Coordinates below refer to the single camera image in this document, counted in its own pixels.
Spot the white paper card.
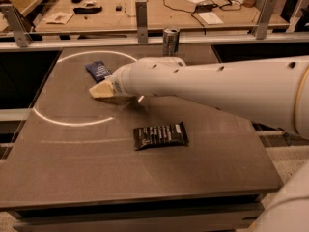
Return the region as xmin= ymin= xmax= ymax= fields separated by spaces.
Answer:
xmin=198 ymin=12 xmax=223 ymax=25

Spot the right metal bracket post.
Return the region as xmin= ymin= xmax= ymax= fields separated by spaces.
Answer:
xmin=253 ymin=0 xmax=277 ymax=40

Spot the black power adapter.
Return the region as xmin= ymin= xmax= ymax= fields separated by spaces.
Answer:
xmin=195 ymin=3 xmax=217 ymax=13

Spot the black flat device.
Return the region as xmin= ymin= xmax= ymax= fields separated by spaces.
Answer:
xmin=73 ymin=6 xmax=103 ymax=15

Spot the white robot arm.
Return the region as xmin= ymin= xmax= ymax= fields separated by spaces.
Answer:
xmin=90 ymin=56 xmax=309 ymax=138

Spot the black cable on desk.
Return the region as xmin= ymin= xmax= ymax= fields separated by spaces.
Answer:
xmin=162 ymin=0 xmax=243 ymax=28

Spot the metal bracket post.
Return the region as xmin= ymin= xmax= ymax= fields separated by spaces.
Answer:
xmin=253 ymin=0 xmax=277 ymax=40
xmin=135 ymin=1 xmax=148 ymax=44
xmin=0 ymin=4 xmax=32 ymax=47

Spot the left metal bracket post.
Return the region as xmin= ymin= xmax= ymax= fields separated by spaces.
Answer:
xmin=0 ymin=4 xmax=32 ymax=47

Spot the middle metal bracket post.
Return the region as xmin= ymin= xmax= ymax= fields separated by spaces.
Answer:
xmin=135 ymin=1 xmax=148 ymax=44

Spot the blue rxbar blueberry bar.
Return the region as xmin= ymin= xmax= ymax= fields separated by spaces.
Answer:
xmin=85 ymin=61 xmax=112 ymax=83

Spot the tan envelope paper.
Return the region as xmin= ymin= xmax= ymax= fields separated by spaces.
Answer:
xmin=44 ymin=12 xmax=73 ymax=25

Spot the black rxbar chocolate bar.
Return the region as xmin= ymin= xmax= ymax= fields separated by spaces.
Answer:
xmin=133 ymin=122 xmax=189 ymax=150

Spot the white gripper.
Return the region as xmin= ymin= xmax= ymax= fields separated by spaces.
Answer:
xmin=89 ymin=64 xmax=137 ymax=99

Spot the silver blue drink can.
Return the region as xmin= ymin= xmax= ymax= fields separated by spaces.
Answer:
xmin=163 ymin=27 xmax=180 ymax=57

